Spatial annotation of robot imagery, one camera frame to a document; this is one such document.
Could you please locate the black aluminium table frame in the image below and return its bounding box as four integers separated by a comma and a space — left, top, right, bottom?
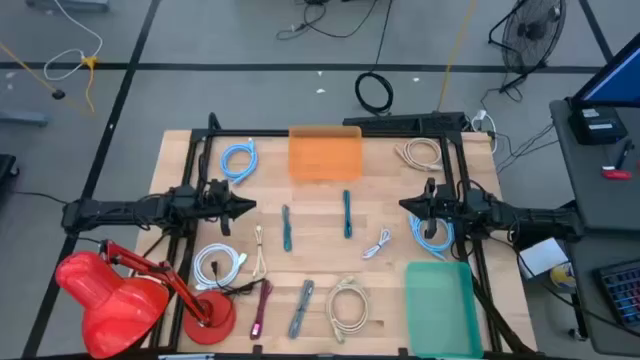
149, 112, 539, 359

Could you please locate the black lamp power cord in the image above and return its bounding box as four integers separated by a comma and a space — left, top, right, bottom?
209, 259, 267, 297

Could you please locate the black floor cable bundle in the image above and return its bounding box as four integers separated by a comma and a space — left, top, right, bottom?
492, 122, 560, 174

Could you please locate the orange extension cord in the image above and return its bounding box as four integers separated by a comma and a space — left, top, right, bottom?
436, 0, 479, 112

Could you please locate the black pen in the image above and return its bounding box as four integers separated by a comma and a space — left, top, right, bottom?
615, 138, 635, 171

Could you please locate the yellow floor cable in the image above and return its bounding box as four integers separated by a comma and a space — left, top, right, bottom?
0, 42, 99, 115

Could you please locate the white short USB cable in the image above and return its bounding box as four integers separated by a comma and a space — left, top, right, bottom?
361, 227, 392, 260

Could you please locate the white charger with cable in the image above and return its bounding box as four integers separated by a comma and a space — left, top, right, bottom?
469, 108, 500, 154

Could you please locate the small black computer box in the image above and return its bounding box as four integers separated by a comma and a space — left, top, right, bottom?
568, 105, 629, 146

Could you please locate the yellow and blue round object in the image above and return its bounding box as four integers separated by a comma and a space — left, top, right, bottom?
549, 262, 577, 290

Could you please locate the thin black floor cable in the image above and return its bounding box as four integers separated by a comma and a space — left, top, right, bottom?
14, 189, 69, 206

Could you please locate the white floor cable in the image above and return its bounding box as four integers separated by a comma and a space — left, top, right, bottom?
43, 0, 104, 82

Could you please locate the black object with caster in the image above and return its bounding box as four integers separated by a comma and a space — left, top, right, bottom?
0, 153, 20, 194

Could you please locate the cream short USB cable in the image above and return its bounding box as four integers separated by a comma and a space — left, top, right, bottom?
252, 224, 268, 280

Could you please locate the black tangled floor cable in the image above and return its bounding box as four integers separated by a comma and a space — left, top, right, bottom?
275, 0, 380, 41

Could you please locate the black straight floor cable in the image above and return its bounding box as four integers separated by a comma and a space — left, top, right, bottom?
370, 0, 395, 75

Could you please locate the black power strip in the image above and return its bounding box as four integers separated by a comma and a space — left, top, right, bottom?
342, 110, 467, 135

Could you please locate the grey floor bar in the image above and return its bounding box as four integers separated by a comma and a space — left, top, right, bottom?
0, 109, 50, 127

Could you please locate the beige cable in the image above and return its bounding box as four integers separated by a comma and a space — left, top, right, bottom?
393, 137, 444, 173
325, 275, 370, 345

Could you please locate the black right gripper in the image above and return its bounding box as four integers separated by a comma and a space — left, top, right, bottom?
398, 177, 460, 240

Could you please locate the green plastic bin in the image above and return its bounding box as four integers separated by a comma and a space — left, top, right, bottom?
403, 260, 485, 359

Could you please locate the grey stand foot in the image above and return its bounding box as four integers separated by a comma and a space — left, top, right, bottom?
24, 0, 110, 12

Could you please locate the blue ethernet cable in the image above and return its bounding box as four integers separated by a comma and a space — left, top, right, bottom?
408, 214, 456, 262
219, 138, 259, 186

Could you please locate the computer monitor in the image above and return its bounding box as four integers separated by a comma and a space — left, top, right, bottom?
569, 32, 640, 109

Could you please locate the magenta braided USB cable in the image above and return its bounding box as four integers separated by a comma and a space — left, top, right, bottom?
249, 278, 274, 341

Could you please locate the black coiled floor cable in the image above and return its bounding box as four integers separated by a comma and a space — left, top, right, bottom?
354, 71, 395, 115

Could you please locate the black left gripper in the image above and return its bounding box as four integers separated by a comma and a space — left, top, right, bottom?
202, 178, 257, 237

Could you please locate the black floor fan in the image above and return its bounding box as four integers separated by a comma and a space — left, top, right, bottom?
488, 0, 568, 95

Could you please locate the grey braided USB cable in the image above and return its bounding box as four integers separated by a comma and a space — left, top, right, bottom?
287, 279, 316, 340

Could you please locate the white paper sheet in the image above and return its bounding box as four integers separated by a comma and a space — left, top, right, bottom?
517, 237, 570, 279

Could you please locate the backlit black keyboard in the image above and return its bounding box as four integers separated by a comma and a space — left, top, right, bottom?
594, 259, 640, 331

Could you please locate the grey desk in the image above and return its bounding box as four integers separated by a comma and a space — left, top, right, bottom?
548, 98, 640, 357

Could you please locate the red desk lamp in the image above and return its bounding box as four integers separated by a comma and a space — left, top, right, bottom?
54, 239, 237, 359

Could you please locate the orange plastic bin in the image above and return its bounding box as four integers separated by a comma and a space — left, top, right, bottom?
288, 125, 364, 182

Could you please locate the blue-green braided USB cable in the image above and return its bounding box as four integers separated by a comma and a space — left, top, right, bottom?
280, 203, 293, 253
342, 189, 353, 240

